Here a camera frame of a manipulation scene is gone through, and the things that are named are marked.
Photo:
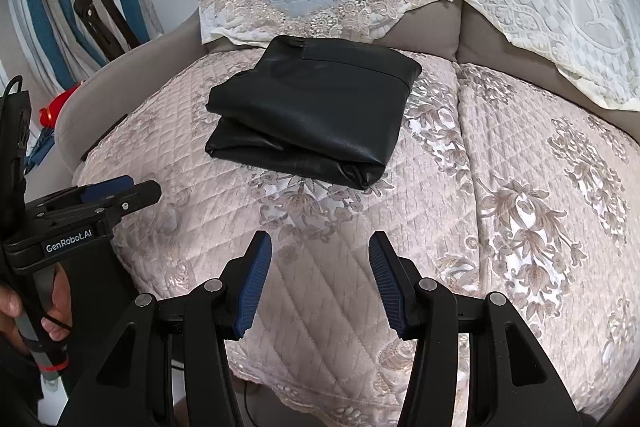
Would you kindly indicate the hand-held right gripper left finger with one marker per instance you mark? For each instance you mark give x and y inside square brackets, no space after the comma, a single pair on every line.
[255,287]

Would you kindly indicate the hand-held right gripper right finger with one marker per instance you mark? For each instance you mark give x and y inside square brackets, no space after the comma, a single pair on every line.
[387,287]

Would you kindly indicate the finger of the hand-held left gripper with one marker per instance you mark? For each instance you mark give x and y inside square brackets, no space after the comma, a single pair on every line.
[105,187]
[135,199]

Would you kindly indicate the black leather jacket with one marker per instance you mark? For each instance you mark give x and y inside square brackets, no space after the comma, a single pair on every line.
[315,107]

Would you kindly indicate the person's left hand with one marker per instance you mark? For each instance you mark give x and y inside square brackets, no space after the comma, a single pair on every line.
[62,302]

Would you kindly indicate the red object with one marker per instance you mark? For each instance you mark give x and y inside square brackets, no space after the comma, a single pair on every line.
[60,104]

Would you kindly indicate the beige sofa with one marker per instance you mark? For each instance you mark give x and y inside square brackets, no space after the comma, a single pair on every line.
[150,57]

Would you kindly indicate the beige floral quilted sofa cover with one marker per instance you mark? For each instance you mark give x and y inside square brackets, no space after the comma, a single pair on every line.
[500,157]

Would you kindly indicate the blue white striped cloth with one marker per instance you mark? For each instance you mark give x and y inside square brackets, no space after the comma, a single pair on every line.
[45,7]

